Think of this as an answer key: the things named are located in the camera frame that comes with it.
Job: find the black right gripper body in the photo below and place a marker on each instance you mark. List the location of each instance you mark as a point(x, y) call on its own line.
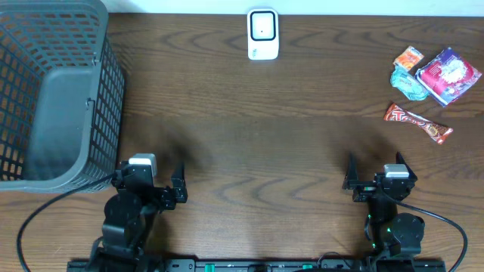
point(374, 187)

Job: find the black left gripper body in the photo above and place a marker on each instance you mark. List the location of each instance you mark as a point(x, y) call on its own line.
point(160, 194)

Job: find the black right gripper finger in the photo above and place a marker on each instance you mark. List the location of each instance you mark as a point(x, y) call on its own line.
point(351, 179)
point(400, 160)

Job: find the orange brown candy wrapper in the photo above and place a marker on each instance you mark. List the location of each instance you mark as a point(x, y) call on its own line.
point(437, 132)

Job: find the green flushable wipes pack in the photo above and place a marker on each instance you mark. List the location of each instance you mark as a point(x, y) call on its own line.
point(408, 85)

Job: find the purple red snack bag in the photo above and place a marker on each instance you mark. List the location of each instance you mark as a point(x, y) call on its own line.
point(448, 76)

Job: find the orange tissue pack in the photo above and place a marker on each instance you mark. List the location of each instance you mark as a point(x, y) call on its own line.
point(409, 58)

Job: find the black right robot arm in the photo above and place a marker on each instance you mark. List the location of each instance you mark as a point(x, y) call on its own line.
point(393, 233)

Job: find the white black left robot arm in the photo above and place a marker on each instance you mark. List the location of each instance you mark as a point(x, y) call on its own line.
point(129, 218)

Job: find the white barcode scanner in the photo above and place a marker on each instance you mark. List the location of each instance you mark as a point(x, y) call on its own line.
point(262, 34)

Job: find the grey plastic mesh basket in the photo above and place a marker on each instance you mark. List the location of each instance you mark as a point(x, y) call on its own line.
point(62, 93)

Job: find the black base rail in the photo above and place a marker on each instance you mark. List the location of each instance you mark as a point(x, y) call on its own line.
point(190, 265)

